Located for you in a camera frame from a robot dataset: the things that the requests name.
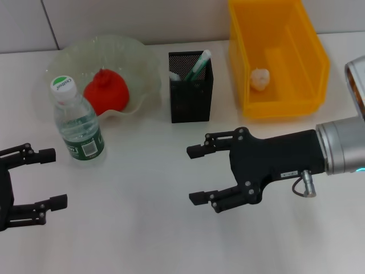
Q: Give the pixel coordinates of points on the clear water bottle green label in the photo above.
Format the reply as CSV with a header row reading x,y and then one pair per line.
x,y
81,134

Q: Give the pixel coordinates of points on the yellow plastic bin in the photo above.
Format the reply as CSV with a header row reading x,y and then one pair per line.
x,y
296,57

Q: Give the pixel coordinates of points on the black mesh pen holder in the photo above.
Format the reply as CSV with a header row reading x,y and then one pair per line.
x,y
191,100

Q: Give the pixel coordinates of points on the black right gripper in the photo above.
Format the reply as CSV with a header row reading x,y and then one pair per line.
x,y
276,160

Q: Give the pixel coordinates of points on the green glass fruit plate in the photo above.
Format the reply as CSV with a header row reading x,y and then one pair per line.
x,y
128,60

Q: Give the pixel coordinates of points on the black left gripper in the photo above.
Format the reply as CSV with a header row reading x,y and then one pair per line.
x,y
5,197

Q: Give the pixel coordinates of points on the white paper ball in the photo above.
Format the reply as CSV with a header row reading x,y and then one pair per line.
x,y
260,80

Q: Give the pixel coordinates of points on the grey pen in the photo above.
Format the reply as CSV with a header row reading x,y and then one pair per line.
x,y
174,76

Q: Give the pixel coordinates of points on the green toothbrush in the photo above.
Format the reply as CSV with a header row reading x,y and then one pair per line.
x,y
198,65

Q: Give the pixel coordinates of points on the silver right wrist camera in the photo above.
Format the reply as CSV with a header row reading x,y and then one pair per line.
x,y
356,82

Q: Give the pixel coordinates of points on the red-orange knitted orange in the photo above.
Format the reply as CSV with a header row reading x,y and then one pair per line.
x,y
105,94

